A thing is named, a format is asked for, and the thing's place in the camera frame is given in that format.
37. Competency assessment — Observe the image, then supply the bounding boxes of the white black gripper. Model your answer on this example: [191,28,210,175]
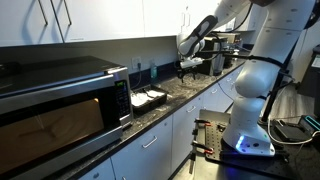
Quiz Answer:
[177,57,203,83]

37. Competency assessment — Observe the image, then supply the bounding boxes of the white plastic knife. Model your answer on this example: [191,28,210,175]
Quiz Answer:
[145,90,158,98]

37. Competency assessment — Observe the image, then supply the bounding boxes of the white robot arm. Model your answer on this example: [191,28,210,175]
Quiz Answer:
[177,0,319,157]

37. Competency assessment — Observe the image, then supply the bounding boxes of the black coffee machine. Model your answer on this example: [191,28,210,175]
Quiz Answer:
[196,33,241,76]

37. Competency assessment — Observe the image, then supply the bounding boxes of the green soap bottle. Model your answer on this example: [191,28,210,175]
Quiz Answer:
[150,60,157,79]

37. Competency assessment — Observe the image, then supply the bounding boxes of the black food tray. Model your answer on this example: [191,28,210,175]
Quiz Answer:
[131,85,168,114]

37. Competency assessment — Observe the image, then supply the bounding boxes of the orange black clamp far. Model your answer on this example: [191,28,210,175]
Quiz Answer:
[194,118,212,126]

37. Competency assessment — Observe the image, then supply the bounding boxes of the orange black clamp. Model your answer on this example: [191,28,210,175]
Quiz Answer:
[191,140,214,155]
[194,118,212,126]

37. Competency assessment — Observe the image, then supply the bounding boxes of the orange black clamp near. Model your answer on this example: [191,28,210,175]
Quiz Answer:
[191,140,214,155]

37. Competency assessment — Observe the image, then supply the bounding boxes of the white lower cabinet row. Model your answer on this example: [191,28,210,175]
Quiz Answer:
[77,65,241,180]

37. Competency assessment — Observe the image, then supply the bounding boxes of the black electronics box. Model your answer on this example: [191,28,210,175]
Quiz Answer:
[274,115,320,142]

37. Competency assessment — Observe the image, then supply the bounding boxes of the stainless steel microwave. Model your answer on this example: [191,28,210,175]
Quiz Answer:
[0,56,132,180]

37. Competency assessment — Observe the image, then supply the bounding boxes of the black perforated mounting board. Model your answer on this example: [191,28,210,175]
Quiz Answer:
[200,110,320,180]

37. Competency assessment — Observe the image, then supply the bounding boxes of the white upper cabinets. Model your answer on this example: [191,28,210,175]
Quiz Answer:
[0,0,222,47]

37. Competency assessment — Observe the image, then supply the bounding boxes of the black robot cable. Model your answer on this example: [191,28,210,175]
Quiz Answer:
[196,49,288,71]

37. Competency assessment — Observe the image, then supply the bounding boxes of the white wall outlet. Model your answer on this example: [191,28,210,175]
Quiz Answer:
[131,57,141,69]

